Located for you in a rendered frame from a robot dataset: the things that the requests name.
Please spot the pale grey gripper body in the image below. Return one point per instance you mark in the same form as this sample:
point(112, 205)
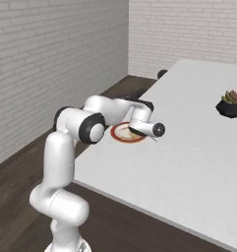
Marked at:
point(138, 131)

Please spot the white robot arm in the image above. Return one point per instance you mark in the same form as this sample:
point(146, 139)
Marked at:
point(59, 154)

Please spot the red rimmed white plate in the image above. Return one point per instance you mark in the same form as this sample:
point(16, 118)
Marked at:
point(121, 135)

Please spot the black stool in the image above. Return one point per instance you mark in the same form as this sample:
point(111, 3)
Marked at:
point(162, 73)

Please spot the succulent in black pot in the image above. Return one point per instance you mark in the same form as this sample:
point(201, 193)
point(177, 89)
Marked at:
point(231, 106)

